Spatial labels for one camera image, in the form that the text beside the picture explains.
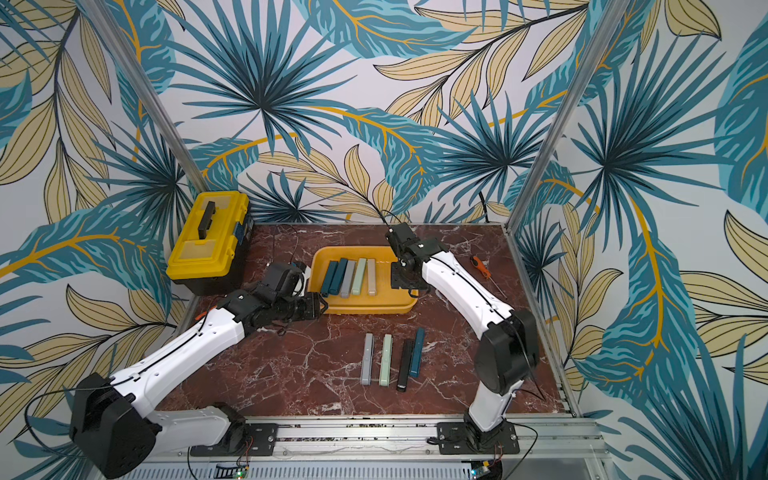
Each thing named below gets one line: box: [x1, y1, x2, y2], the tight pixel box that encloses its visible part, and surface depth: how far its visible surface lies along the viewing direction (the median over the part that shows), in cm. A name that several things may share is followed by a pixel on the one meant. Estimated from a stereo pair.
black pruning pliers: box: [396, 339, 415, 393], surface depth 85 cm
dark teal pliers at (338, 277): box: [328, 258, 348, 295], surface depth 103 cm
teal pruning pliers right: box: [409, 327, 425, 378], surface depth 87 cm
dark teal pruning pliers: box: [321, 260, 339, 298], surface depth 103 cm
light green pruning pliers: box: [352, 258, 367, 295], surface depth 102 cm
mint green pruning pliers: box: [379, 334, 394, 387], surface depth 85 cm
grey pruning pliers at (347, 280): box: [340, 260, 356, 299], surface depth 102 cm
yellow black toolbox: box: [166, 191, 253, 296], surface depth 94 cm
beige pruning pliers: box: [367, 258, 377, 296], surface depth 102 cm
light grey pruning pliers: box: [361, 333, 375, 386], surface depth 85 cm
